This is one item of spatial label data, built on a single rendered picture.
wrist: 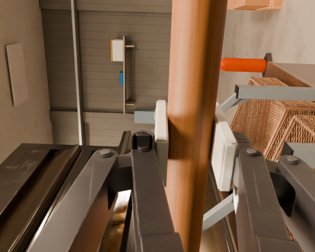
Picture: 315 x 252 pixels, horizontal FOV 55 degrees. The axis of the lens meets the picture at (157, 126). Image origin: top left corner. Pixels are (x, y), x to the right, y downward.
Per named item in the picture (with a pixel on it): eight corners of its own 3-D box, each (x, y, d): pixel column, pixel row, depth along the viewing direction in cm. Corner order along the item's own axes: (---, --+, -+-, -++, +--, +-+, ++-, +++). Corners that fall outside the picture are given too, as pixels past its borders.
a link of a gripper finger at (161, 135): (166, 189, 17) (152, 189, 17) (165, 136, 23) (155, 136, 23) (168, 141, 16) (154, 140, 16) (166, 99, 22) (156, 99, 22)
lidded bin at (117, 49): (125, 38, 753) (113, 38, 753) (123, 39, 713) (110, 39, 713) (125, 59, 770) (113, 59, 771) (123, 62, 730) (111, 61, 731)
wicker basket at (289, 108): (301, 212, 134) (238, 209, 134) (262, 154, 186) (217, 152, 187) (327, 107, 116) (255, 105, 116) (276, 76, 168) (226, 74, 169)
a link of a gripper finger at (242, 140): (243, 173, 14) (307, 176, 14) (225, 130, 19) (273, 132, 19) (239, 199, 15) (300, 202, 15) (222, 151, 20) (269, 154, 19)
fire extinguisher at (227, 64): (267, 51, 354) (210, 49, 355) (275, 54, 327) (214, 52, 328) (263, 75, 363) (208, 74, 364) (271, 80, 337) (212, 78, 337)
